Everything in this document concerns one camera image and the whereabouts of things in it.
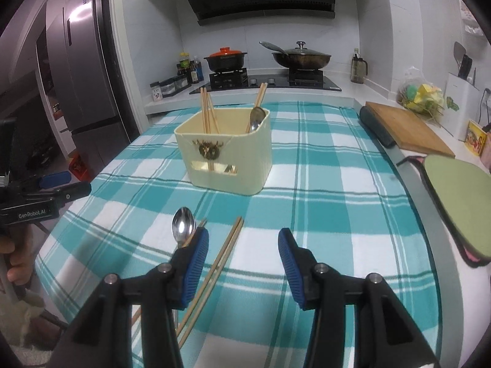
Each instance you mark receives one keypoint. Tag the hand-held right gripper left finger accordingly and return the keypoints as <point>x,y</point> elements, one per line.
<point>193,272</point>

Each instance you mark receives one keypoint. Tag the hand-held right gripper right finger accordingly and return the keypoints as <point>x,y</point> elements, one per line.
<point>293,272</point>

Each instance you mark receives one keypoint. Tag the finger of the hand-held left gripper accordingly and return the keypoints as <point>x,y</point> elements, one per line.
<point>53,180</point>
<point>75,191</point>

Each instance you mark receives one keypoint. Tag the metal spoon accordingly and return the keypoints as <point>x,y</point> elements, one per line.
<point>256,117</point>
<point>183,224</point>

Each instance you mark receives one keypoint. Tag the cream utensil box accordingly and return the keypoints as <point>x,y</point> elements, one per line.
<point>245,161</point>

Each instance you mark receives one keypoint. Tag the person's left hand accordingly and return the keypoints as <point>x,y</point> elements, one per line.
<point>17,268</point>

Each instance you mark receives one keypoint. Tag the teal white checked cloth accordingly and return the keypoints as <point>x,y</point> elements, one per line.
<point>326,184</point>

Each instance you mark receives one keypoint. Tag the grey refrigerator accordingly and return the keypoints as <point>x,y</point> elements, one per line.
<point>88,65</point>

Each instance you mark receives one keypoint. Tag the condiment bottles and jars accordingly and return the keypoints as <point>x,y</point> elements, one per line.
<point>168,87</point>

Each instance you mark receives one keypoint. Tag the sauce bottle with yellow cap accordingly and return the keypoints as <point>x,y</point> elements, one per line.
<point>184,69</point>

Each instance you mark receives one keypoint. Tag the dark sauce bottle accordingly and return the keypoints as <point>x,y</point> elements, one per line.
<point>195,72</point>

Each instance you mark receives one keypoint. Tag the green cutting board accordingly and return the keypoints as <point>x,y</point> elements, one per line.
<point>460,195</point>

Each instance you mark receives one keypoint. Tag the wooden cutting board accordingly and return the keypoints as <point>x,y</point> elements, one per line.
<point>410,126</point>

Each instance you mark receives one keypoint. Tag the black glass gas stove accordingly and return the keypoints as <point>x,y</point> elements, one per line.
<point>268,81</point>

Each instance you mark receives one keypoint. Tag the black pot with orange lid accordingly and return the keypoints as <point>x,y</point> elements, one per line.
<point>226,61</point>

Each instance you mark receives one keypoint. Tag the wok with glass lid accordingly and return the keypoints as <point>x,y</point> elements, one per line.
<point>303,58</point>

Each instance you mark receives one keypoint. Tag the brown water jug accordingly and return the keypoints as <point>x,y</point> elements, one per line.
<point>358,67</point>

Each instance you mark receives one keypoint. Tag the clear plastic bag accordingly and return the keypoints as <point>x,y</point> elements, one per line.
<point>422,94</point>

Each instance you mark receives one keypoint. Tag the metal ladle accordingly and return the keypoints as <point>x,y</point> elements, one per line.
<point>272,47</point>

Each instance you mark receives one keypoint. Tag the yellow box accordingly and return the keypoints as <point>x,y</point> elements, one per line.
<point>475,138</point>

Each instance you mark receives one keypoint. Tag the white knife block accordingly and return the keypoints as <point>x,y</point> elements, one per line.
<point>462,107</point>

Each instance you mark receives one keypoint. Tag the grey spatula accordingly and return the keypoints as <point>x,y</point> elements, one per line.
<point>459,50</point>

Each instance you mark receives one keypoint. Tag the hanging plastic bag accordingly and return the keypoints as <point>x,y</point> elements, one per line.
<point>471,21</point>

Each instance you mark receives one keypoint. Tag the white wall socket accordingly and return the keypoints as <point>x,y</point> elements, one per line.
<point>487,95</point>

